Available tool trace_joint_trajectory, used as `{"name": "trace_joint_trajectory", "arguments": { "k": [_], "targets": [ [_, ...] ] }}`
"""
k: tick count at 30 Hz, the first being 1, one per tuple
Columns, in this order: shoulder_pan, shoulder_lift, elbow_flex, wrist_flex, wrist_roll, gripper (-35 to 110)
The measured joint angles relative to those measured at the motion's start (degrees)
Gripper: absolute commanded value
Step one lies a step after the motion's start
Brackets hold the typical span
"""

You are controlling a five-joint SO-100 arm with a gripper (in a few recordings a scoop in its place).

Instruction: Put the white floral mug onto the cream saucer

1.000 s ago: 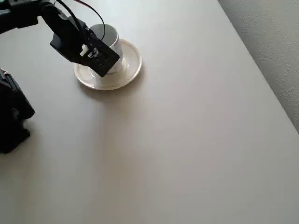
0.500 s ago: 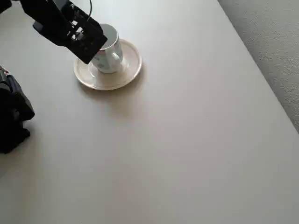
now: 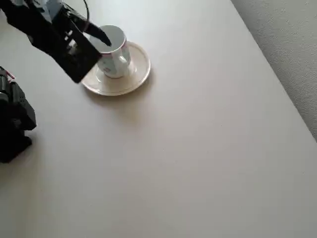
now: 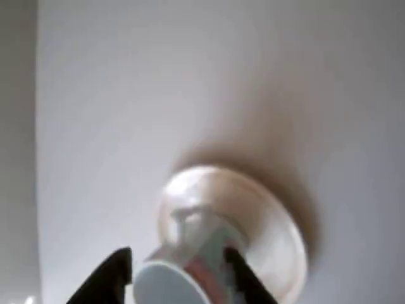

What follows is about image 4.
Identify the white ceramic mug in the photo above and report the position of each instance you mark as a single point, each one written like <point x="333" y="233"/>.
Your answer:
<point x="164" y="285"/>

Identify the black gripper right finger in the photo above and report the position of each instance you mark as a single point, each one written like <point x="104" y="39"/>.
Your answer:
<point x="250" y="285"/>

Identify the cream ceramic saucer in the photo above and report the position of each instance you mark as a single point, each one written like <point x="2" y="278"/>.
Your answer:
<point x="269" y="240"/>

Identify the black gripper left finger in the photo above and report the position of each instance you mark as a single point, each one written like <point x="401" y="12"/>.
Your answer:
<point x="107" y="282"/>

